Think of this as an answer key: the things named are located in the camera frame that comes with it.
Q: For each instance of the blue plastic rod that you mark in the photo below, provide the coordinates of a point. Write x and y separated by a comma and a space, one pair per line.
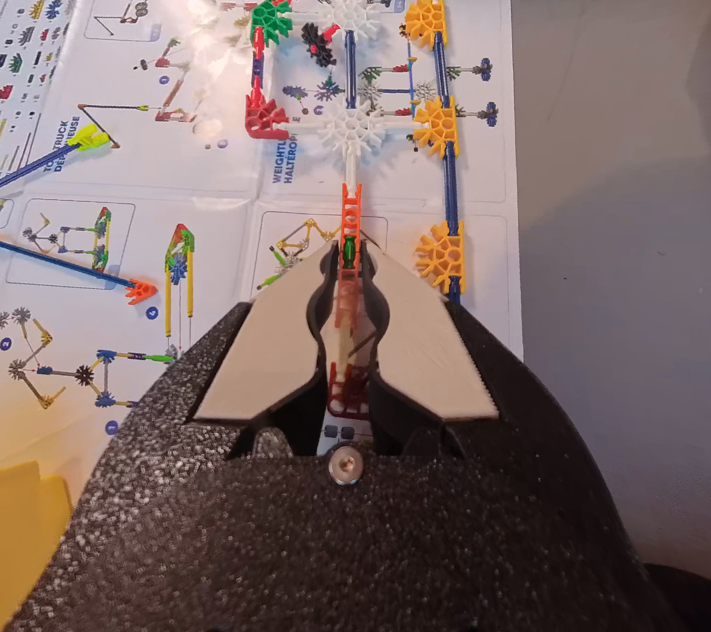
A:
67, 263

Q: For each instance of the yellow-green clip connector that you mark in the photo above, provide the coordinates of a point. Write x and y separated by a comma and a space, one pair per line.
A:
94, 139

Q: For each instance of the white building instruction sheet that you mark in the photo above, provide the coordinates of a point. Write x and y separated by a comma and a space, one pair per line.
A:
222, 221

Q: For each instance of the yellow plastic parts bin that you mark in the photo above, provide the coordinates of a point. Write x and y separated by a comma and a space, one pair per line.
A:
33, 532

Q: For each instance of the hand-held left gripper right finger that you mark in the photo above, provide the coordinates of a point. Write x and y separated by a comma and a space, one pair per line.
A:
433, 365

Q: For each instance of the black snowflake connector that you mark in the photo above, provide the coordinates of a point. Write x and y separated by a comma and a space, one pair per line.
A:
322, 43

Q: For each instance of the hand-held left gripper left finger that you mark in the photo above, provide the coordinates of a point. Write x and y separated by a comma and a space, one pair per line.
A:
261, 365

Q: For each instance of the purple plastic rod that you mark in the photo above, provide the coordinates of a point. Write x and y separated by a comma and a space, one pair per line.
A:
39, 163

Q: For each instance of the colourful rod connector frame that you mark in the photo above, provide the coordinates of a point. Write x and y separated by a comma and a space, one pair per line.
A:
353, 129

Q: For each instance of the small orange connector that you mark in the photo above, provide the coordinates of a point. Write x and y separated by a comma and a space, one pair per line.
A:
142, 291

